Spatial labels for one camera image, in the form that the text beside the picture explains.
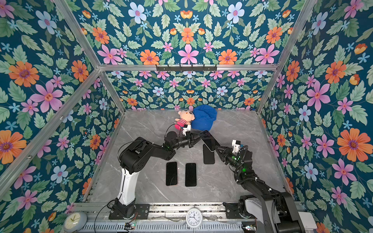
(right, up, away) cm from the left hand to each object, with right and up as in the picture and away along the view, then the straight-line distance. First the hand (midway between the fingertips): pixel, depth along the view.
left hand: (204, 134), depth 82 cm
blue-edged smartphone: (-8, -25, +6) cm, 27 cm away
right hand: (+6, -7, -2) cm, 10 cm away
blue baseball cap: (+2, +12, +30) cm, 32 cm away
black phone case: (+3, -15, +11) cm, 19 cm away
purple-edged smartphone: (-19, -23, +2) cm, 30 cm away
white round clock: (-5, -39, -13) cm, 42 cm away
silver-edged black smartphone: (+3, -3, +4) cm, 6 cm away
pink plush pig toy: (-12, +11, +25) cm, 30 cm away
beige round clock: (-62, -40, -14) cm, 75 cm away
